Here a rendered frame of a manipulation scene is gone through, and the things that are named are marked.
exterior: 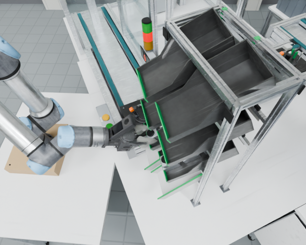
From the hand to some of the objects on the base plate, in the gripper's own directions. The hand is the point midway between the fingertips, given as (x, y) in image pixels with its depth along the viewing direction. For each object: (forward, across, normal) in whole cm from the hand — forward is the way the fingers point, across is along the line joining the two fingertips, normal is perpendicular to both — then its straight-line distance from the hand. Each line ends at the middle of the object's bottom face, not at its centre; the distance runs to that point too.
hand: (153, 133), depth 93 cm
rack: (+35, +4, -27) cm, 44 cm away
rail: (0, -54, -43) cm, 69 cm away
